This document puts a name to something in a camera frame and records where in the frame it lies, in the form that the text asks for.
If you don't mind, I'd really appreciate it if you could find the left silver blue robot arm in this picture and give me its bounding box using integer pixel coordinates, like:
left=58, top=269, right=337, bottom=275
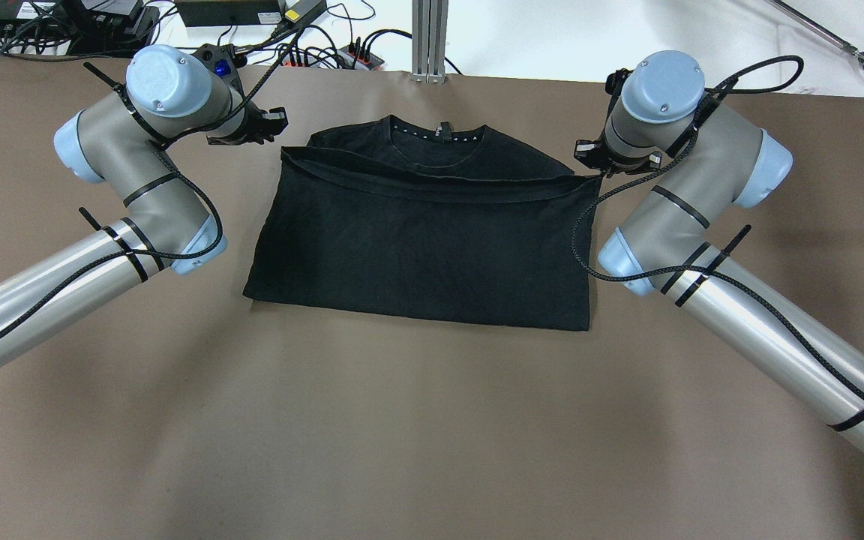
left=0, top=45, right=288, bottom=368

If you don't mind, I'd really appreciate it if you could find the red black power strip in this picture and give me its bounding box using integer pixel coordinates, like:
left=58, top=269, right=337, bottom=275
left=278, top=41, right=386, bottom=71

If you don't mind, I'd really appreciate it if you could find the black printed t-shirt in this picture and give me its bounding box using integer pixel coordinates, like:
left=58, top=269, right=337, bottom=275
left=243, top=115, right=601, bottom=332

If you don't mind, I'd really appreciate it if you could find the aluminium frame post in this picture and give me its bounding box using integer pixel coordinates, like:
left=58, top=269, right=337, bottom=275
left=411, top=0, right=449, bottom=85

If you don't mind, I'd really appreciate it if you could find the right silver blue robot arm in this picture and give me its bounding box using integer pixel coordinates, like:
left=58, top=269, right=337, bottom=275
left=571, top=50, right=864, bottom=454

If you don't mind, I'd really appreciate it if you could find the black power adapter yellow label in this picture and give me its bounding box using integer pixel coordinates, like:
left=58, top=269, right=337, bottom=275
left=270, top=0, right=327, bottom=41

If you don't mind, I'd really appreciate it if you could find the black monitor stand base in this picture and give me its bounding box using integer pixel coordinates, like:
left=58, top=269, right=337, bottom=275
left=58, top=1, right=161, bottom=58

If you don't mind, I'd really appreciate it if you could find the metal reacher grabber tool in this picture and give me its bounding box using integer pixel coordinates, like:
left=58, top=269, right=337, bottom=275
left=765, top=1, right=864, bottom=75

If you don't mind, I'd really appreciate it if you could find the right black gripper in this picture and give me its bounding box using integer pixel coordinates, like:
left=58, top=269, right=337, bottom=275
left=573, top=138, right=662, bottom=177

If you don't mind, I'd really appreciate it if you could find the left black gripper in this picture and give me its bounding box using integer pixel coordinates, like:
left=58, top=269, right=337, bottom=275
left=206, top=105, right=289, bottom=146

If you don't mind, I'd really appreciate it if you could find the black electronics box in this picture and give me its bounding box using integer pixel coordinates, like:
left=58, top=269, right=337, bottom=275
left=172, top=1, right=287, bottom=28

